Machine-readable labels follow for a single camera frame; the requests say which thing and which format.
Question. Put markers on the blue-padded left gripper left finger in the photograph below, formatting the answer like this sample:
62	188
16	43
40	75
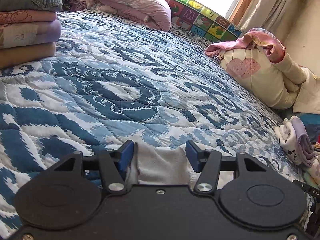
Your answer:
113	166

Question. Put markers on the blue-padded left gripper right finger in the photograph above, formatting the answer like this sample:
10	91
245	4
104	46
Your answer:
206	162

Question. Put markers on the white quilted garment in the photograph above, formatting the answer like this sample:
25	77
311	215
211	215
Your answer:
160	166

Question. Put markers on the blue white patterned quilt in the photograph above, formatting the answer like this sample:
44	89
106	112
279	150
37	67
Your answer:
112	80

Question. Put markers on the white purple panda garment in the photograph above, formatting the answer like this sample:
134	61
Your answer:
295	142

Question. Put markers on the rolled cream floral garment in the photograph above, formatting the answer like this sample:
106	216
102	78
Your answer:
314	171

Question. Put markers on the cream pink padded jacket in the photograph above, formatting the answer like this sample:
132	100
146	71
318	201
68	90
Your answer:
260	63

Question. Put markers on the colourful alphabet foam mat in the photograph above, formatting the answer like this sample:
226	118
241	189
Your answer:
202	21

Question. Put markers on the folded tan garment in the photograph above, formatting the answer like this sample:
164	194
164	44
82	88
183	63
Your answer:
19	55

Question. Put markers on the folded white lilac garment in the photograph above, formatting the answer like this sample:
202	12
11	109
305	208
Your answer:
27	34

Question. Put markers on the folded pink duvet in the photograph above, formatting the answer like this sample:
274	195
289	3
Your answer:
155	14

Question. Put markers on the folded pink patterned garment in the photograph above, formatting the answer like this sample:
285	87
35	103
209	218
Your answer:
26	16

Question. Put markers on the beige curtain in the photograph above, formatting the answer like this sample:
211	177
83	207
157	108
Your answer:
276	16

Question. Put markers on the folded blue denim garment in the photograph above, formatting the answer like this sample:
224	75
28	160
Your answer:
46	5

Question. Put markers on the wooden window frame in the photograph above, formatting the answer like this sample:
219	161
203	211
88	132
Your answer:
239	11

